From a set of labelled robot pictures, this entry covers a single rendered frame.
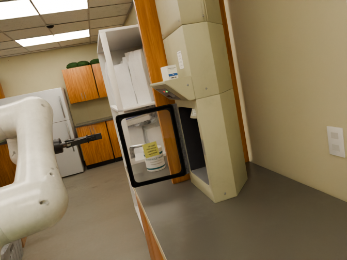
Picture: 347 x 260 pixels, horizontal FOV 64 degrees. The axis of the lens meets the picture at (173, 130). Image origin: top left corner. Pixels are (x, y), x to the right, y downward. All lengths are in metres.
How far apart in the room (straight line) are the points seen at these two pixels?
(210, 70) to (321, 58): 0.41
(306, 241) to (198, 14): 0.91
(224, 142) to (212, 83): 0.26
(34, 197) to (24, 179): 0.07
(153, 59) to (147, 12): 0.24
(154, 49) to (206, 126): 0.54
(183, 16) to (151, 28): 0.37
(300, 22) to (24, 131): 1.06
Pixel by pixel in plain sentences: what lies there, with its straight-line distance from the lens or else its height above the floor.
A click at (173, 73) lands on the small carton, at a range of 1.23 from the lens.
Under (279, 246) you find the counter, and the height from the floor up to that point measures 0.94.
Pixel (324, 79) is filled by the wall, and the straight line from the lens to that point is 1.20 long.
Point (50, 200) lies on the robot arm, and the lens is 0.71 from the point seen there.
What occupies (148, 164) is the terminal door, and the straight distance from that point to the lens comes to 1.50.
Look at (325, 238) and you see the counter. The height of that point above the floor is 0.94.
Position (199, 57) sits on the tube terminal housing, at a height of 1.57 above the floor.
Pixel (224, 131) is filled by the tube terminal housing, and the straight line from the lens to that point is 1.23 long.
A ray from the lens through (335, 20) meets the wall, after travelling 1.15.
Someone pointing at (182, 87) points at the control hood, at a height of 1.47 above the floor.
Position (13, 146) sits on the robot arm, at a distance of 1.50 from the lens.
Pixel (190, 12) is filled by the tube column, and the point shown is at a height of 1.75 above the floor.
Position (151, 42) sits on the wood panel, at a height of 1.72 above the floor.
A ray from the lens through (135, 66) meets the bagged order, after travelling 2.42.
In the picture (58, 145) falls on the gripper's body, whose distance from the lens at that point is 1.47.
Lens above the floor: 1.51
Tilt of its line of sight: 10 degrees down
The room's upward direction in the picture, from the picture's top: 12 degrees counter-clockwise
